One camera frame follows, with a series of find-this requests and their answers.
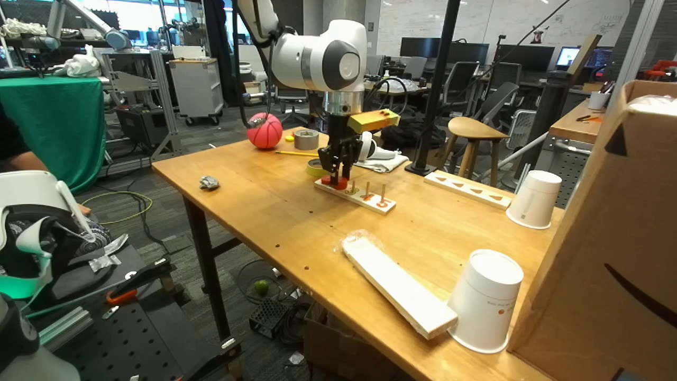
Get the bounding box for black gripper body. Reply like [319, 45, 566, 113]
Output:
[324, 113, 363, 154]

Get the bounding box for large cardboard box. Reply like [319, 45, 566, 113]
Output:
[505, 79, 677, 381]

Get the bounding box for black table leg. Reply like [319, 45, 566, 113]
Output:
[180, 194, 244, 357]

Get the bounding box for green table cloth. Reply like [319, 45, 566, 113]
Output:
[0, 75, 107, 194]

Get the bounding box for black pole stand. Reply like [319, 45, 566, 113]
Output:
[411, 0, 463, 177]

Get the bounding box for white paper cup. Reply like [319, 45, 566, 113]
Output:
[505, 169, 565, 231]
[446, 248, 526, 355]

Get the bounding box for white foam board in plastic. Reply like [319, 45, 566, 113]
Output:
[341, 231, 461, 343]

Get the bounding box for grey metal shelf cart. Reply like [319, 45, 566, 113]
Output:
[94, 45, 182, 177]

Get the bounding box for grey duct tape roll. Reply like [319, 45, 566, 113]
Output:
[289, 127, 321, 153]

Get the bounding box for black perforated plate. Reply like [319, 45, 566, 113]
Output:
[50, 250, 241, 381]

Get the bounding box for yellow-green tape roll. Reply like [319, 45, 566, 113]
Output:
[305, 154, 332, 179]

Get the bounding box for orange handled tool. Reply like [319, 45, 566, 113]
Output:
[103, 285, 140, 307]

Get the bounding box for white peg board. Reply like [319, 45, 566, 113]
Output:
[314, 176, 397, 215]

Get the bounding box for blue lit screen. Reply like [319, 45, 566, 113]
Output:
[555, 45, 615, 71]

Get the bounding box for pink toy basketball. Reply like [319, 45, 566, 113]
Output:
[244, 113, 285, 153]

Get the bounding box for white foam packing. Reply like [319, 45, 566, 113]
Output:
[625, 93, 677, 119]

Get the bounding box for round wooden stool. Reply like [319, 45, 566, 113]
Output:
[446, 114, 502, 183]

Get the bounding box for long wooden slotted strip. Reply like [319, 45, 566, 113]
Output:
[422, 169, 515, 212]

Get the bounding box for person in black shirt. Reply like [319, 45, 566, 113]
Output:
[0, 104, 48, 173]

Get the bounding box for wooden top workbench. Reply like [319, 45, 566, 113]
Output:
[548, 98, 612, 147]

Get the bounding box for white wheeled cabinet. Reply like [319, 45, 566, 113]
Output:
[168, 58, 226, 127]

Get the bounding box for black computer monitor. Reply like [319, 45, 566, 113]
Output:
[451, 41, 490, 70]
[399, 37, 439, 62]
[494, 43, 557, 71]

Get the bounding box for white paper sheet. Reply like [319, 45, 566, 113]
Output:
[356, 139, 413, 176]

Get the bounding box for white mug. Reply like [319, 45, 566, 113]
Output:
[356, 130, 381, 166]

